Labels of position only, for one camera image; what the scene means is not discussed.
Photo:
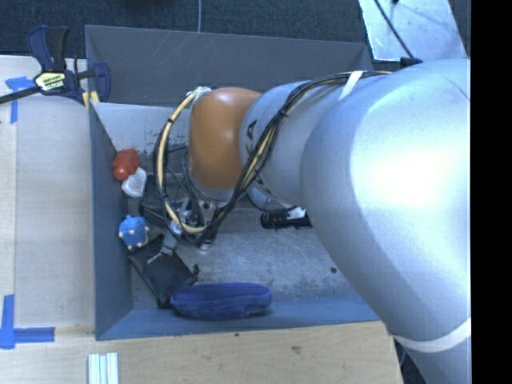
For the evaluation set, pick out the black pouch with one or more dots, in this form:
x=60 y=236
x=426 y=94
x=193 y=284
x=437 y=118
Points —
x=166 y=272

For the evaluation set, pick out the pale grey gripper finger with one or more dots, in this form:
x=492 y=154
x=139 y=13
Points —
x=169 y=241

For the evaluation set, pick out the grey metal bin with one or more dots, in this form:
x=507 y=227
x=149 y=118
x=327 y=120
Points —
x=256 y=262

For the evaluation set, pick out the blue spiky toy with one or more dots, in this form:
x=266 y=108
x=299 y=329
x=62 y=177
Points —
x=133 y=231

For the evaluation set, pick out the blue cloth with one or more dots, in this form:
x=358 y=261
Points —
x=222 y=300

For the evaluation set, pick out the red toy bottle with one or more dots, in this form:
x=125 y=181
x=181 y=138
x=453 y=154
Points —
x=126 y=162

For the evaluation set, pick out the small white bottle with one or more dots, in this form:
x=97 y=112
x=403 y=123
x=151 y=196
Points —
x=135 y=183

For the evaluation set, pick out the black cylinder on white bracket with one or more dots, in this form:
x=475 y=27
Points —
x=280 y=218

